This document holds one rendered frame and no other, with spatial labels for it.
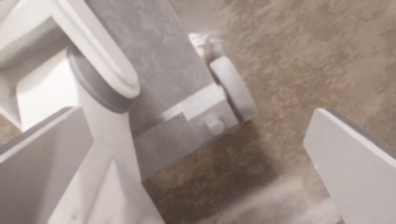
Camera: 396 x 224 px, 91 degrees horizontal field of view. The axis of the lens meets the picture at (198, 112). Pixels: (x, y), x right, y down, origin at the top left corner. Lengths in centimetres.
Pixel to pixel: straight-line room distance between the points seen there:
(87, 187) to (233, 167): 71
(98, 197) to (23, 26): 25
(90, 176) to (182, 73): 32
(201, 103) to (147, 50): 18
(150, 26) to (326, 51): 60
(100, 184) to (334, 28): 79
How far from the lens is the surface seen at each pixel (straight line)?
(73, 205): 24
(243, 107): 52
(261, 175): 97
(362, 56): 93
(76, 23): 35
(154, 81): 50
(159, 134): 53
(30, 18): 36
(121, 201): 21
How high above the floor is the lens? 65
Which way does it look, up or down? 65 degrees down
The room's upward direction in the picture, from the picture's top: 164 degrees clockwise
